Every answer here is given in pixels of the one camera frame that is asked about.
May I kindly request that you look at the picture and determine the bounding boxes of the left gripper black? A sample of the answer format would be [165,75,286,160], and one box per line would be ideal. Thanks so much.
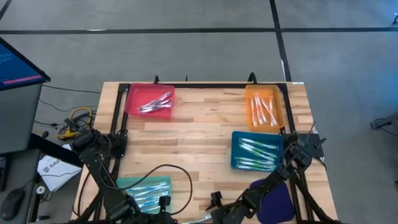
[123,195,178,224]

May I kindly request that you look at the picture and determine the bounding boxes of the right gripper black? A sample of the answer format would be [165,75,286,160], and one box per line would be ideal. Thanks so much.
[205,191,249,224]

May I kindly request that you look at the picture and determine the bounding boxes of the blue white toothbrush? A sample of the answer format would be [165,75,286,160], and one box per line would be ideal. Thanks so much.
[126,182,170,191]
[133,185,172,197]
[141,205,161,214]
[138,198,162,208]
[136,192,171,202]

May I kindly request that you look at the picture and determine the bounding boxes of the mint green plastic bin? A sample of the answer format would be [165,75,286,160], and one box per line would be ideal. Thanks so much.
[115,175,173,218]

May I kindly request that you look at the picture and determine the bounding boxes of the purple white toothbrush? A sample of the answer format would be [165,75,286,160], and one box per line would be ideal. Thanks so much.
[138,104,174,113]

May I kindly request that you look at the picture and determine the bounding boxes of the pink white toothbrush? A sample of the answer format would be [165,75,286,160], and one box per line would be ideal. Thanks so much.
[138,99,174,111]

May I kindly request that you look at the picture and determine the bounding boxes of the clear toothbrush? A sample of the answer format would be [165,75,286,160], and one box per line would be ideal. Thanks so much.
[139,91,172,108]

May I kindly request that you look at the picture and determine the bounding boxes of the navy blue plastic bin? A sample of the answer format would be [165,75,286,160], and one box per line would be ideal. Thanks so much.
[250,178,295,224]

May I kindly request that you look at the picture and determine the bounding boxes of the white paper sheet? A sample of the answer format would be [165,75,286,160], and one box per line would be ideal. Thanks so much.
[37,143,82,192]

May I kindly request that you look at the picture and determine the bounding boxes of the black support beam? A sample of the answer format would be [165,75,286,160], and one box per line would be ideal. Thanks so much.
[28,133,85,169]

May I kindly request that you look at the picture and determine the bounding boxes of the pink plastic bin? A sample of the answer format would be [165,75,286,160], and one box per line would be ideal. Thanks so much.
[124,83,176,120]

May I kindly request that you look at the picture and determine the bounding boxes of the orange plastic bin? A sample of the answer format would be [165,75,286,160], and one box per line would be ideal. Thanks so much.
[244,84,285,132]

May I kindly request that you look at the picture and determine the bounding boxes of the black computer mouse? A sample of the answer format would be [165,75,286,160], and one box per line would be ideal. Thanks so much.
[0,188,25,222]

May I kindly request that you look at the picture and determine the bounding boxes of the blue screen monitor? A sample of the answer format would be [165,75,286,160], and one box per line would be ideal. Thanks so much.
[0,37,51,91]

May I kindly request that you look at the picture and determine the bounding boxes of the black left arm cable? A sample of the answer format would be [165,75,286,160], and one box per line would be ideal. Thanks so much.
[99,164,193,216]

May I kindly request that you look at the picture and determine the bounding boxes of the yellow cable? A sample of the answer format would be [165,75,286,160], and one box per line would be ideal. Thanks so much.
[57,106,94,140]

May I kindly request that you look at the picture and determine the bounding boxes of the black floor cable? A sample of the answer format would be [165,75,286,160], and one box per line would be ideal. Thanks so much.
[369,113,398,150]

